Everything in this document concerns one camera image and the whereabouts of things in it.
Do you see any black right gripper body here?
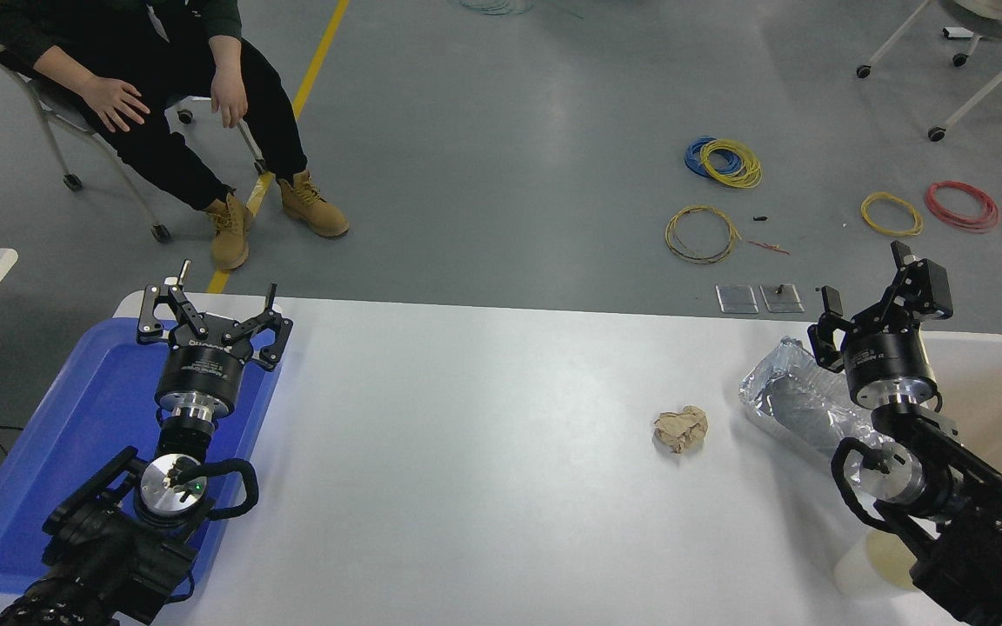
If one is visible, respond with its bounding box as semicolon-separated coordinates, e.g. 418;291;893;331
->
843;324;940;409

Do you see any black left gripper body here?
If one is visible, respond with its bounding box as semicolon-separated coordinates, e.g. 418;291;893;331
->
156;318;252;410

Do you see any white paper cup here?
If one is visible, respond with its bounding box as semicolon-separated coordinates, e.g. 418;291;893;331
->
832;527;928;601

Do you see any person's right hand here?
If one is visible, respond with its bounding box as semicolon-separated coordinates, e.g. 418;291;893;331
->
77;74;152;134

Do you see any person's left hand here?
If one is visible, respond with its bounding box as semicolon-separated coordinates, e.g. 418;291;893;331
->
210;65;250;130

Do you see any clear floor plate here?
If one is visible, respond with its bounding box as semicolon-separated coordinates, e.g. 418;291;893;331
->
716;284;759;315
760;283;805;314

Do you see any silver foil tray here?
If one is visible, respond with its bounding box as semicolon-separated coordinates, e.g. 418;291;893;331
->
738;336;926;498

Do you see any blue plastic tray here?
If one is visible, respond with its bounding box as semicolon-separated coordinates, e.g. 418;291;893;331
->
0;317;284;596

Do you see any crumpled tan paper ball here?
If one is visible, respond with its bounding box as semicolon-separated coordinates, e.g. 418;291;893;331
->
652;405;710;455

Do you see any person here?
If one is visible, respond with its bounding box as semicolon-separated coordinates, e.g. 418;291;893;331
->
0;0;351;270

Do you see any wheeled chair with metal legs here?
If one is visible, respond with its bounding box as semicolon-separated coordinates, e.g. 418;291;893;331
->
0;39;269;244

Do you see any thin yellow wire coil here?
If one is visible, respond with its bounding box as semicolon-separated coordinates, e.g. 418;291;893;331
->
860;191;925;237

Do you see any red wire coil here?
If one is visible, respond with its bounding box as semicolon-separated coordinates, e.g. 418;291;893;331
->
925;180;1000;233

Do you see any yellow and dark wire coil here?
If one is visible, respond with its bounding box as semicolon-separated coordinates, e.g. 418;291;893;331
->
665;205;741;264

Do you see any blue wire coil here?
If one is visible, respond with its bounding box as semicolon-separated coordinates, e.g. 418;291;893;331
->
685;137;728;179

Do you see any white wheeled chair frame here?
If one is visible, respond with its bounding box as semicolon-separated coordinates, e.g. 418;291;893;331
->
855;0;1002;143

